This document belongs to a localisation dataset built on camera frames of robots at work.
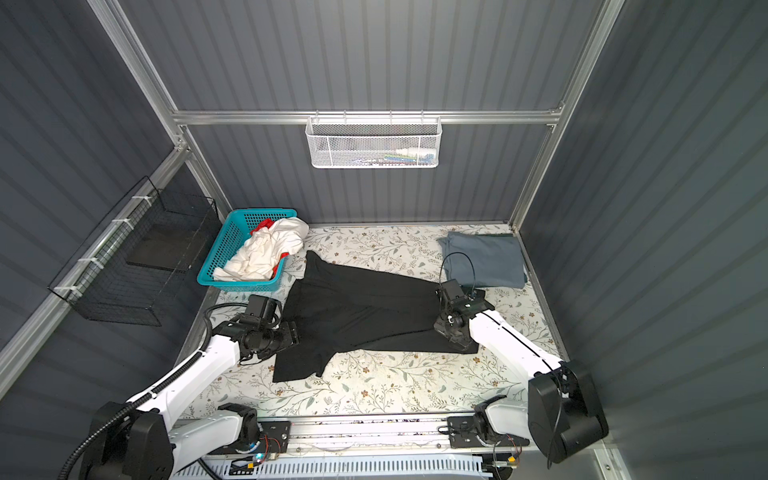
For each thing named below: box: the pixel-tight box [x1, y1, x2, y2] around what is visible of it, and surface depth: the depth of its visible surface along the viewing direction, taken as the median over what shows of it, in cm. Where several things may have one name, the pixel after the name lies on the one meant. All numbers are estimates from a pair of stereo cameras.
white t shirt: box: [212, 217, 309, 281], surface depth 105 cm
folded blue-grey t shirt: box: [437, 231, 529, 289], surface depth 109 cm
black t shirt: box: [272, 250, 480, 383], surface depth 96 cm
